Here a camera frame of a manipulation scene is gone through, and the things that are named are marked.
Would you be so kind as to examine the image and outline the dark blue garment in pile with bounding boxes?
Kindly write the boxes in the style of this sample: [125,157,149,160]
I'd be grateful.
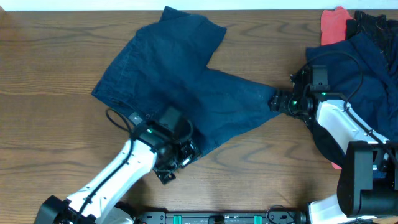
[306,34,397,141]

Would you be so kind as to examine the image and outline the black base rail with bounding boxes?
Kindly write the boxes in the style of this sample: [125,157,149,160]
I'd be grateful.
[134,208,310,224]

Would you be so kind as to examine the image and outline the black knit garment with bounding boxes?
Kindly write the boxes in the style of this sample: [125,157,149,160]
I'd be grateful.
[346,11,397,65]

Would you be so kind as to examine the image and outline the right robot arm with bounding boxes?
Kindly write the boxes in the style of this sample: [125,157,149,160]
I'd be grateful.
[270,90,397,223]

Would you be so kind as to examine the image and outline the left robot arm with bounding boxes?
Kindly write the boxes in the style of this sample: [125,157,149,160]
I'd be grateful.
[35,121,201,223]

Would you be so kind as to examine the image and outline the red garment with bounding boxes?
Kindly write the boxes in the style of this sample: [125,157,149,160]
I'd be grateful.
[320,6,352,45]

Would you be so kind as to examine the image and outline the dark blue denim shorts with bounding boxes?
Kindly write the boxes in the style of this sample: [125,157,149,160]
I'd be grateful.
[92,7,275,155]

